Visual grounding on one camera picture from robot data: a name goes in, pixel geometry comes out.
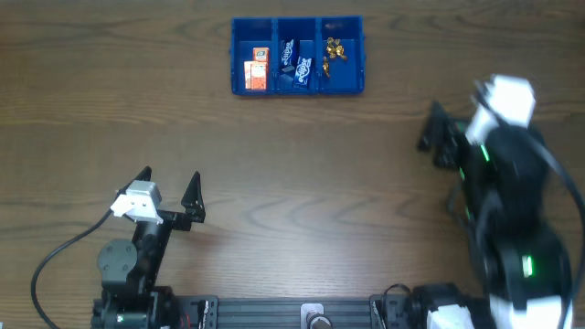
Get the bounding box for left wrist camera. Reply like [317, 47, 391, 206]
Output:
[109, 179, 164, 225]

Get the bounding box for blue tray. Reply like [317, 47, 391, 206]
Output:
[229, 15, 367, 97]

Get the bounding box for blue candy pack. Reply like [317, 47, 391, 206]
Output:
[279, 38, 296, 74]
[292, 56, 314, 90]

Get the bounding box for mounting rail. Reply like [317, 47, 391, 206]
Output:
[90, 294, 417, 329]

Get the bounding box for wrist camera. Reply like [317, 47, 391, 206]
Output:
[464, 74, 537, 146]
[109, 179, 164, 225]

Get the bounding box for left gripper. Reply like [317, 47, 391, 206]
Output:
[119, 165, 207, 232]

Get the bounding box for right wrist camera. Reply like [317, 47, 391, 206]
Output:
[464, 74, 537, 146]

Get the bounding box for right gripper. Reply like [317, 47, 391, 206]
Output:
[416, 100, 472, 171]

